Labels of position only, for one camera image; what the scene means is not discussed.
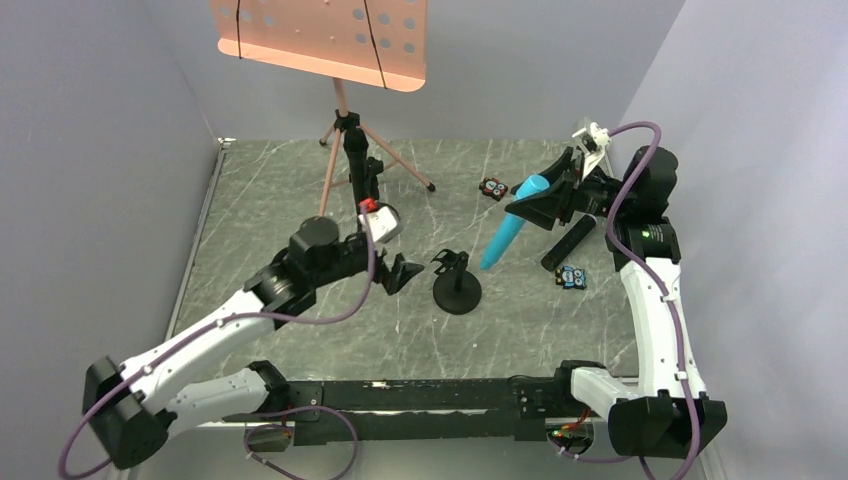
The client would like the red owl block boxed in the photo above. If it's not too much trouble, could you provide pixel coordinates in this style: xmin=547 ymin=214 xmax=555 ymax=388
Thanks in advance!
xmin=478 ymin=177 xmax=510 ymax=202

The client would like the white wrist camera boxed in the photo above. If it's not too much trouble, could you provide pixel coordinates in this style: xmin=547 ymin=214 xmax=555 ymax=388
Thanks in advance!
xmin=358 ymin=198 xmax=403 ymax=244
xmin=572 ymin=117 xmax=611 ymax=176

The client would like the pink music stand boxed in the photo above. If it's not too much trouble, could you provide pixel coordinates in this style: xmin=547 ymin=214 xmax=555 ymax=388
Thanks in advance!
xmin=208 ymin=0 xmax=435 ymax=213

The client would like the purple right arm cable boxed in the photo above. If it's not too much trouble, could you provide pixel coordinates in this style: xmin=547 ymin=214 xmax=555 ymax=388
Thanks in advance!
xmin=546 ymin=121 xmax=700 ymax=480

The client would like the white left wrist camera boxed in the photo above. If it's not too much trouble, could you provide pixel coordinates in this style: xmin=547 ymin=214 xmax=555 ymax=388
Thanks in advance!
xmin=358 ymin=198 xmax=403 ymax=244

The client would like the blue owl block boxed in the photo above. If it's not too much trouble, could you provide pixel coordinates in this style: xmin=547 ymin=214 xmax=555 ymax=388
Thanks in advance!
xmin=554 ymin=265 xmax=587 ymax=290

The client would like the small black mic stand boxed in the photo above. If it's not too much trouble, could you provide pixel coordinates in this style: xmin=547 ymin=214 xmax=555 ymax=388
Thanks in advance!
xmin=432 ymin=249 xmax=482 ymax=315

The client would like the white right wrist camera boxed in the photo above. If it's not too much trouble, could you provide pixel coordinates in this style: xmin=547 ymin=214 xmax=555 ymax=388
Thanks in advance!
xmin=572 ymin=117 xmax=611 ymax=176

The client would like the black round-base mic stand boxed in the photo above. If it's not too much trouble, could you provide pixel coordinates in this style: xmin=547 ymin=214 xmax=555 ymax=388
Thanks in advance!
xmin=360 ymin=156 xmax=385 ymax=213

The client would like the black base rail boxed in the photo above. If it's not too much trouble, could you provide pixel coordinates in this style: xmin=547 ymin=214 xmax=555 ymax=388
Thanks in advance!
xmin=221 ymin=377 xmax=598 ymax=446

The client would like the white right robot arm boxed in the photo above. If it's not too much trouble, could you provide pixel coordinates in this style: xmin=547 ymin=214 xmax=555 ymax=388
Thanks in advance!
xmin=506 ymin=146 xmax=727 ymax=459

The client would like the blue microphone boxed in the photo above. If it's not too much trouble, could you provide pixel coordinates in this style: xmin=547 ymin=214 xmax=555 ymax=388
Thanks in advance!
xmin=480 ymin=174 xmax=550 ymax=270

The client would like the black microphone orange ring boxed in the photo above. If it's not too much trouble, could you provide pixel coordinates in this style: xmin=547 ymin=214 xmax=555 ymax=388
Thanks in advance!
xmin=343 ymin=125 xmax=372 ymax=213

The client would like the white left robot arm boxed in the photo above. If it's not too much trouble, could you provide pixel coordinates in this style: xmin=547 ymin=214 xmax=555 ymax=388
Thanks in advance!
xmin=82 ymin=207 xmax=424 ymax=470

